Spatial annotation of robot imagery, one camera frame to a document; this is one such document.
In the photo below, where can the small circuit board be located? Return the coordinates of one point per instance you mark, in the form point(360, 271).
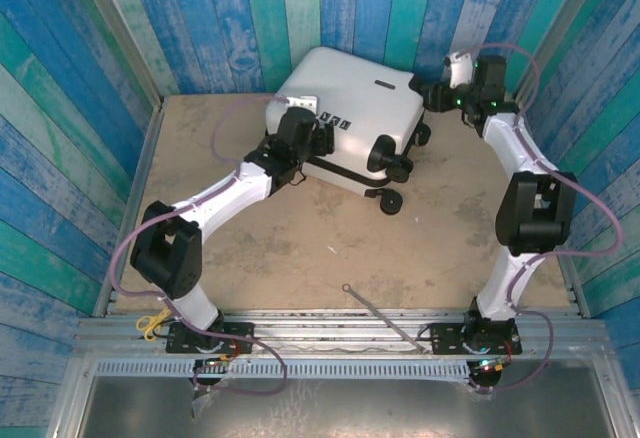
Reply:
point(215, 360)
point(490, 365)

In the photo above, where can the steel sheet panel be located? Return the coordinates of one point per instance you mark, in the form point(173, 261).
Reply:
point(350, 408)

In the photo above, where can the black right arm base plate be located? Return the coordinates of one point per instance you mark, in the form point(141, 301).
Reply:
point(445, 338)

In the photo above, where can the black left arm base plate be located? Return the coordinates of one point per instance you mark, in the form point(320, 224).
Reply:
point(240, 338)

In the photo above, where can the aluminium rail frame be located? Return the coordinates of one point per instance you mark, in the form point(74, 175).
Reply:
point(310, 330)

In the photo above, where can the yellow scissors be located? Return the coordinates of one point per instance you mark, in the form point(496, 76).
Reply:
point(146, 323)

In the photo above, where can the small white scrap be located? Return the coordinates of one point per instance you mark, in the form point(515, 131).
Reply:
point(331, 249)

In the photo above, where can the white hard-shell suitcase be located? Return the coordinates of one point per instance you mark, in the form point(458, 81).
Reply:
point(350, 88)

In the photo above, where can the aluminium corner post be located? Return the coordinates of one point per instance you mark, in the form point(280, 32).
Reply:
point(115, 28)
point(565, 28)

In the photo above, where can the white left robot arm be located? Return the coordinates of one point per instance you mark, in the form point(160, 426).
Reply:
point(220, 198)

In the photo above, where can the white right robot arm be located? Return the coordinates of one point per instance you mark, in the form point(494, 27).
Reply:
point(510, 143)

